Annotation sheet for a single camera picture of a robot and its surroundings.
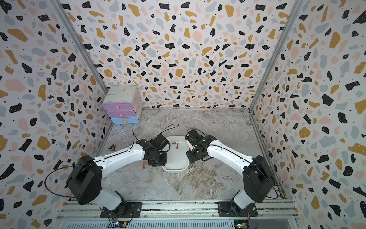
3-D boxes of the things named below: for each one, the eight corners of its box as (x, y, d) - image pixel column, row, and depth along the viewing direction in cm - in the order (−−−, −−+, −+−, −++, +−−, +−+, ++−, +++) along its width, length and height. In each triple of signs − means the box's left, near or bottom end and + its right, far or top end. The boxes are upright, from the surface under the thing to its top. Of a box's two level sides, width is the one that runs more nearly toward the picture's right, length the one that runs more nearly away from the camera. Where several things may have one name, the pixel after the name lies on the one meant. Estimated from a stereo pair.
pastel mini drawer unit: (112, 126, 112) (98, 104, 95) (121, 106, 127) (110, 84, 109) (138, 126, 112) (129, 104, 95) (145, 106, 127) (137, 84, 109)
